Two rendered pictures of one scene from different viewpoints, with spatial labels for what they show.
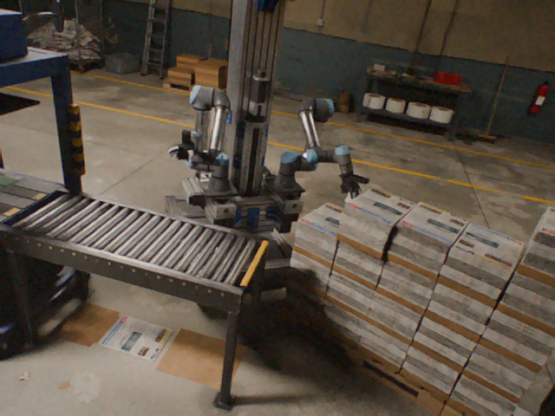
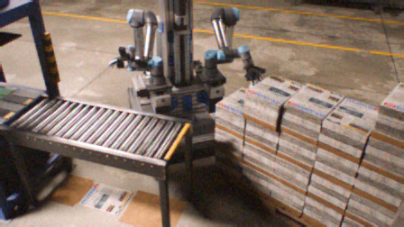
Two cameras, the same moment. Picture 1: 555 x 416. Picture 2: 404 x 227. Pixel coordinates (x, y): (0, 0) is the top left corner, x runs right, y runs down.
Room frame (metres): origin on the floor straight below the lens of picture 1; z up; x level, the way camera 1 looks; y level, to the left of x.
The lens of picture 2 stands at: (-0.21, -0.39, 2.36)
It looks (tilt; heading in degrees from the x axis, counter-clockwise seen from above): 33 degrees down; 7
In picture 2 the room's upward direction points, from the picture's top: 1 degrees clockwise
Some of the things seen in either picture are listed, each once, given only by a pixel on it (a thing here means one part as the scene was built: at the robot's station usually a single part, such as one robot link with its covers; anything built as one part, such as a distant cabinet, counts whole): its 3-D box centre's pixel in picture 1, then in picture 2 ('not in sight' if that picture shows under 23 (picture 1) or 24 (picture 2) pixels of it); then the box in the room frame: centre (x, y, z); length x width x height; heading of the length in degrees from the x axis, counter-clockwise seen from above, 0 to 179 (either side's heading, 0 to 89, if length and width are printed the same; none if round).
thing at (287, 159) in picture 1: (289, 162); (211, 58); (2.83, -0.06, 0.98); 0.13 x 0.12 x 0.14; 111
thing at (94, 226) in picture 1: (95, 225); (66, 120); (1.97, 0.96, 0.77); 0.47 x 0.05 x 0.05; 170
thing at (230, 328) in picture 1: (229, 359); (165, 212); (1.57, 0.11, 0.34); 0.06 x 0.06 x 0.68; 80
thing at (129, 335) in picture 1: (137, 337); (106, 198); (1.94, 0.74, 0.00); 0.37 x 0.28 x 0.01; 80
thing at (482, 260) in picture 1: (480, 262); (352, 129); (1.92, -1.11, 0.95); 0.38 x 0.29 x 0.23; 148
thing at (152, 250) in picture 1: (160, 242); (111, 130); (1.91, 0.58, 0.77); 0.47 x 0.05 x 0.05; 170
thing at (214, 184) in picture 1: (218, 180); (157, 77); (2.60, 0.39, 0.87); 0.15 x 0.15 x 0.10
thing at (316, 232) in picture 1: (379, 302); (285, 162); (2.15, -0.74, 0.42); 1.17 x 0.39 x 0.83; 58
